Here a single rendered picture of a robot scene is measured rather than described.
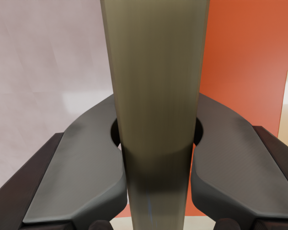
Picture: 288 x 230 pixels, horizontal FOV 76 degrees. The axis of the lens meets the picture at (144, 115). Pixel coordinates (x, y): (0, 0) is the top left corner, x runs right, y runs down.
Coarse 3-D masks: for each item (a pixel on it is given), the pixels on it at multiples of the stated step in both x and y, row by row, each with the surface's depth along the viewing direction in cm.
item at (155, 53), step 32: (128, 0) 5; (160, 0) 5; (192, 0) 5; (128, 32) 5; (160, 32) 5; (192, 32) 5; (128, 64) 5; (160, 64) 5; (192, 64) 5; (128, 96) 6; (160, 96) 6; (192, 96) 6; (128, 128) 7; (160, 128) 6; (192, 128) 7; (128, 160) 8; (160, 160) 7; (128, 192) 9; (160, 192) 8; (160, 224) 10
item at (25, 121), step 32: (0, 96) 17; (32, 96) 17; (64, 96) 17; (96, 96) 17; (224, 96) 17; (256, 96) 17; (0, 128) 19; (32, 128) 19; (64, 128) 19; (0, 160) 21
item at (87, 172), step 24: (96, 120) 9; (72, 144) 7; (96, 144) 7; (48, 168) 6; (72, 168) 6; (96, 168) 6; (120, 168) 6; (48, 192) 6; (72, 192) 5; (96, 192) 5; (120, 192) 6; (48, 216) 5; (72, 216) 5; (96, 216) 6
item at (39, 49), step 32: (0, 0) 13; (32, 0) 13; (64, 0) 13; (96, 0) 13; (224, 0) 13; (256, 0) 13; (0, 32) 14; (32, 32) 14; (64, 32) 14; (96, 32) 14; (224, 32) 14; (256, 32) 14; (0, 64) 15; (32, 64) 15; (64, 64) 15; (96, 64) 15; (224, 64) 15; (256, 64) 15
